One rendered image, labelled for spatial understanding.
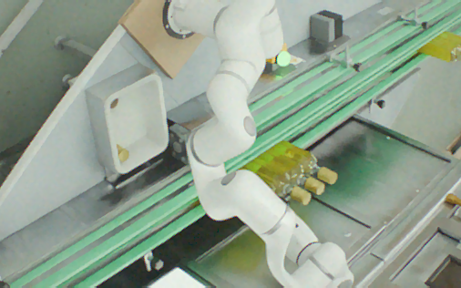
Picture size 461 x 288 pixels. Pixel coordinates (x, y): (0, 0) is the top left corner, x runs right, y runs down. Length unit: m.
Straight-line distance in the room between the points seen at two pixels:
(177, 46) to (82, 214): 0.50
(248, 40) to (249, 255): 0.62
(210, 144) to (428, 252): 0.77
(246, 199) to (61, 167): 0.55
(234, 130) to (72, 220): 0.54
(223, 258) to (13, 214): 0.57
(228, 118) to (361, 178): 0.86
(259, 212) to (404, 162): 0.92
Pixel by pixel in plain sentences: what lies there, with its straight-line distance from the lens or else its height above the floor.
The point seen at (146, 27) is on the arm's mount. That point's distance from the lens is 1.58.
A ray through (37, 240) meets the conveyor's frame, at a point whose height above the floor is 0.82.
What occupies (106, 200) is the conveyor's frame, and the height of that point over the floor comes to 0.83.
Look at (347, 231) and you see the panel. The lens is 1.74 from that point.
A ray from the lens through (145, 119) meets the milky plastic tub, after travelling 1.67.
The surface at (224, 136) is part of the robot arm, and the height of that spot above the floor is 1.20.
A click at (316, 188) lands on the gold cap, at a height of 1.16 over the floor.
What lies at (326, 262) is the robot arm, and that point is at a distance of 1.34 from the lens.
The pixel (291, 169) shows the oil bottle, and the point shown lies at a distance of 1.70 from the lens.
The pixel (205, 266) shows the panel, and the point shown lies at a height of 1.04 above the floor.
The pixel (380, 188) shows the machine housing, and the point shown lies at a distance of 1.96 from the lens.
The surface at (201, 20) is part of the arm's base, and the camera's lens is 1.54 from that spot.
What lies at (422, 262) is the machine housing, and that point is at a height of 1.46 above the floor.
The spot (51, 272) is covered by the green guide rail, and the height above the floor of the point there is 0.93.
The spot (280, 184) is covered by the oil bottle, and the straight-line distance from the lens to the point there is 1.66.
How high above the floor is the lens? 1.95
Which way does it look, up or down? 37 degrees down
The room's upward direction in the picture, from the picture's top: 117 degrees clockwise
